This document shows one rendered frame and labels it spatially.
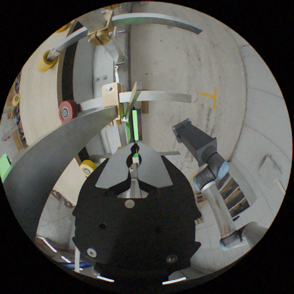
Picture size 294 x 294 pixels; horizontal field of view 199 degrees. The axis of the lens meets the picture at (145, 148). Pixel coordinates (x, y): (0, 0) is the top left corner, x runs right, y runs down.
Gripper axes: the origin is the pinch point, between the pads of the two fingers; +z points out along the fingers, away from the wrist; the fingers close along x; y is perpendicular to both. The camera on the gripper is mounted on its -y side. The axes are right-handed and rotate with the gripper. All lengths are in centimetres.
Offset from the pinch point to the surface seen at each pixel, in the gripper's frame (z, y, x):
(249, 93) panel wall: 89, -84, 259
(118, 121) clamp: 14.5, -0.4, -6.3
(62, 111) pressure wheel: 10.6, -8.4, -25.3
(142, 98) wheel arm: 15.0, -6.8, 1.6
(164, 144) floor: 101, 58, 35
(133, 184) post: 25, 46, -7
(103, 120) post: 4.1, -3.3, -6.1
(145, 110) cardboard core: 93, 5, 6
